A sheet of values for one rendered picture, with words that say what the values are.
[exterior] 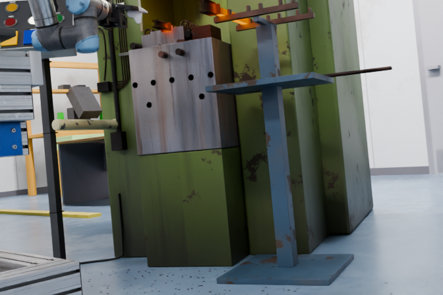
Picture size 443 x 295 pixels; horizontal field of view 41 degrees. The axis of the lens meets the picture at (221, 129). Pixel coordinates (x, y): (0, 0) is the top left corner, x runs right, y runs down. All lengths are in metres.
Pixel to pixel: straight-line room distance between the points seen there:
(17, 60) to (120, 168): 1.27
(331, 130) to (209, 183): 0.77
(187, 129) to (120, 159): 0.49
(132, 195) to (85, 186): 3.79
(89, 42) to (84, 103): 6.78
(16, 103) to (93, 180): 5.03
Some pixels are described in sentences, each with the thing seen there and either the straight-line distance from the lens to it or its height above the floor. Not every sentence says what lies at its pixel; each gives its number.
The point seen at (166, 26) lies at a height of 1.00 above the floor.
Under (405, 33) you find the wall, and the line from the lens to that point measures 6.30.
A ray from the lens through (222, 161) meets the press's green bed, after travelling 2.32.
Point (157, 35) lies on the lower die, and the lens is 2.53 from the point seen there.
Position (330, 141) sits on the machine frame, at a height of 0.45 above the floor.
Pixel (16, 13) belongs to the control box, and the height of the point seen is 1.13.
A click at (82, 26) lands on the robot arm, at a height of 0.90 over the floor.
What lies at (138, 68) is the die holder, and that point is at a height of 0.83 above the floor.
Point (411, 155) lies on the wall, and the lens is 6.26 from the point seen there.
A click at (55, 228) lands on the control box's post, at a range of 2.70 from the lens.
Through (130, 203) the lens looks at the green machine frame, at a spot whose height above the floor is 0.25.
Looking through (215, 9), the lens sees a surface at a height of 0.96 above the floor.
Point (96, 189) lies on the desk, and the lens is 6.59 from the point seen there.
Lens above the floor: 0.49
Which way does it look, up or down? 1 degrees up
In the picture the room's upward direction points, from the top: 5 degrees counter-clockwise
